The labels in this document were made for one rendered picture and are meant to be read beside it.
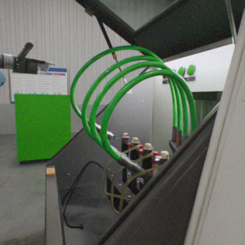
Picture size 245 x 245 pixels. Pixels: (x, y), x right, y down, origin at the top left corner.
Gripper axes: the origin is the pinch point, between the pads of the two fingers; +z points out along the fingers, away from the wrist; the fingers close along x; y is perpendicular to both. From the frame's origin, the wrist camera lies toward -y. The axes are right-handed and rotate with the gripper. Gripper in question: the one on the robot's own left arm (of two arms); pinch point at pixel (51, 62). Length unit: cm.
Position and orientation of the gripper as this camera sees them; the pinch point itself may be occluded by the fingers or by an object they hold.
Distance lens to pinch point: 126.6
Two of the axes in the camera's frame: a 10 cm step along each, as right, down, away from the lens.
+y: -1.1, 9.7, 2.2
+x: 6.3, 2.4, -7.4
